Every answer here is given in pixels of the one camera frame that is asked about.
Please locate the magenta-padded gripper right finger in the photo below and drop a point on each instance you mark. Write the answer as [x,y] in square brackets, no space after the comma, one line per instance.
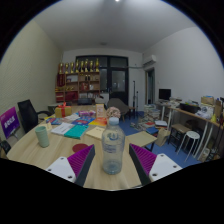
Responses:
[163,166]

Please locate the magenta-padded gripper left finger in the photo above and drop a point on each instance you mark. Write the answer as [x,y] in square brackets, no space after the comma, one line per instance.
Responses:
[63,166]

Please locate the clear plastic water bottle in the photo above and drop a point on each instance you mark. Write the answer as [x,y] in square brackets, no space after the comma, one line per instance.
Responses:
[113,150]

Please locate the flat round red coaster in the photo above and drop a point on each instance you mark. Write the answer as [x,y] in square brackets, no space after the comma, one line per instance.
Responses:
[79,147]

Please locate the pale green cup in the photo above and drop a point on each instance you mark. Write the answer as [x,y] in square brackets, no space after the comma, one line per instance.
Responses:
[42,137]

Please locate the teal book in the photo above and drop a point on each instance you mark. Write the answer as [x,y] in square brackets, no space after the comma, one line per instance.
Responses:
[76,131]

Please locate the white booklet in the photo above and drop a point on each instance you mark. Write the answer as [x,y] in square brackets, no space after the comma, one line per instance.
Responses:
[62,128]

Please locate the wooden stool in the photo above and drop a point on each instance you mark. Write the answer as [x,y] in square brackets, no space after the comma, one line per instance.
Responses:
[180,128]

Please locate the small beige envelope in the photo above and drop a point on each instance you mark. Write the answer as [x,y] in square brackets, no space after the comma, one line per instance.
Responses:
[49,126]

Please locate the white round stool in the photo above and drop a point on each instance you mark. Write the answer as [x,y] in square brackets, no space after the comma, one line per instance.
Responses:
[192,134]

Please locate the large beige envelope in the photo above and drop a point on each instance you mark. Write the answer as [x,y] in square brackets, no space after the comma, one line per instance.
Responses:
[96,132]

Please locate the blue colourful brochure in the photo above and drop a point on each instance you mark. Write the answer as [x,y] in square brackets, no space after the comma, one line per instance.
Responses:
[81,120]

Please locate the pile of books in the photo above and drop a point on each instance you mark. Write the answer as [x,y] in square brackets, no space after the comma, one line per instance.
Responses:
[151,115]

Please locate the yellow gift box red ribbon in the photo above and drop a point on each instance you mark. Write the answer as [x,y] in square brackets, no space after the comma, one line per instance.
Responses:
[63,111]

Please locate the orange yellow book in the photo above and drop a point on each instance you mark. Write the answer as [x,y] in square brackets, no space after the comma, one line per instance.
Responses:
[98,122]

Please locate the long wooden side desk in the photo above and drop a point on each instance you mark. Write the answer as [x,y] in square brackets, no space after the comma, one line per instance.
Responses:
[190,115]

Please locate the black office chair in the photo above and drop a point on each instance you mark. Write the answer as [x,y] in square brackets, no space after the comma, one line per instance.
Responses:
[28,113]

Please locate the standing orange card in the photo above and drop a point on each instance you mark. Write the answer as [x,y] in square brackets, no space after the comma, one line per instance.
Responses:
[100,111]

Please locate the purple sign board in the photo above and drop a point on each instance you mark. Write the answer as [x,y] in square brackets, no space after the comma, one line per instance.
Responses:
[9,121]

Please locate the black computer monitor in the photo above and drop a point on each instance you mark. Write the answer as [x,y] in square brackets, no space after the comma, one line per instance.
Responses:
[165,94]

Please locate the grey armchair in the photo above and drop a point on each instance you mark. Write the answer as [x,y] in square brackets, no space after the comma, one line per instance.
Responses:
[117,105]

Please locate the wooden shelf unit with trophies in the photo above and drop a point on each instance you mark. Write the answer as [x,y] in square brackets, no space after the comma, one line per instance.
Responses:
[78,83]

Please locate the white air conditioner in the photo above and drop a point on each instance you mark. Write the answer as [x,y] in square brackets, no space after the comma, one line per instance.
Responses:
[149,60]

